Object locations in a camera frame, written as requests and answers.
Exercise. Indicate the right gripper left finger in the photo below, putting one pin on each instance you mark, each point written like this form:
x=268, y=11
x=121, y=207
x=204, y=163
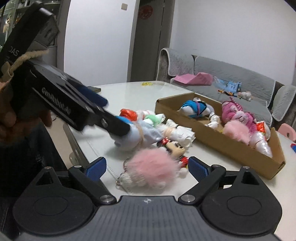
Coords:
x=87, y=180

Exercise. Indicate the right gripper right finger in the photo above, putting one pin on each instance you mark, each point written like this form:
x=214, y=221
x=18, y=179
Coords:
x=208, y=178

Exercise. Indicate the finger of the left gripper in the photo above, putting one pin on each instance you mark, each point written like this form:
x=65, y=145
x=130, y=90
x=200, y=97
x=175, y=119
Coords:
x=112, y=124
x=91, y=95

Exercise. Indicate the orange plastic bag bundle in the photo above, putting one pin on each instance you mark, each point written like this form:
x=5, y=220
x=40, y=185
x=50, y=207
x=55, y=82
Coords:
x=129, y=114

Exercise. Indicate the minnie mouse doll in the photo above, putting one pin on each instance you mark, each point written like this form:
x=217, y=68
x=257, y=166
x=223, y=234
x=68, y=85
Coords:
x=177, y=152

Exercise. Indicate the light blue sock bundle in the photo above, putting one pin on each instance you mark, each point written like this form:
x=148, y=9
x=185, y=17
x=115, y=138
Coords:
x=140, y=135

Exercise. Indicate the white sock with peach band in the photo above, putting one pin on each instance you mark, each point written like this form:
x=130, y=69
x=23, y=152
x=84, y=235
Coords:
x=183, y=135

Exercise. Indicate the pink fluffy pompom keychain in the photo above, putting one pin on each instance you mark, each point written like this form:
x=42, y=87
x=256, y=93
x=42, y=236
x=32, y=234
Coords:
x=153, y=168

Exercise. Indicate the green and white sock bundle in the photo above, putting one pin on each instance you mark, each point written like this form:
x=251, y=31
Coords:
x=154, y=119

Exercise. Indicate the pink fluffy pompom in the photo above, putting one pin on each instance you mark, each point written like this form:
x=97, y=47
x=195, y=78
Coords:
x=236, y=130

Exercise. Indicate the small white cloth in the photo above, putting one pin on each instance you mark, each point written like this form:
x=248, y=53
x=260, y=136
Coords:
x=214, y=121

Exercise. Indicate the clear plastic bag bundle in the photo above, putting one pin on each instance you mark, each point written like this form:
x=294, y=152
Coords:
x=259, y=139

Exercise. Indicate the magenta dotted knit garment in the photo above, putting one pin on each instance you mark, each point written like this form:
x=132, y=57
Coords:
x=232, y=110

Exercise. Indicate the person's left hand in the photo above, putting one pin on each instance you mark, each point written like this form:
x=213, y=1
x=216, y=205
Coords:
x=14, y=126

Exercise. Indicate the brown cardboard tray box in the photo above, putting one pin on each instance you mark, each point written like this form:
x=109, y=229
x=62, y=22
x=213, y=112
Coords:
x=239, y=152

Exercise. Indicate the plush toy on sofa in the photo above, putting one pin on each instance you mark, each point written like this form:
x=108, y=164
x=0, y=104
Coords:
x=246, y=95

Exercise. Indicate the orange blue marker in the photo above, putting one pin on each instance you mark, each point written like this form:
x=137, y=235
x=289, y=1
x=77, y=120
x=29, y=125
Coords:
x=293, y=146

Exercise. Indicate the pink child chair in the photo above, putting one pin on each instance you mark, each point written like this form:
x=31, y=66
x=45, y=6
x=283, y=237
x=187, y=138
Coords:
x=287, y=131

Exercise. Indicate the blue toy castle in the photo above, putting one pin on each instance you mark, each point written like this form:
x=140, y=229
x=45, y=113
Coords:
x=232, y=86

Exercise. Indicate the dark wooden door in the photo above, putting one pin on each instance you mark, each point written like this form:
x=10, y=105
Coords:
x=152, y=33

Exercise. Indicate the grey covered sofa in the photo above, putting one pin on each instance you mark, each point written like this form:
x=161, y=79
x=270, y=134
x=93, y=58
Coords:
x=271, y=101

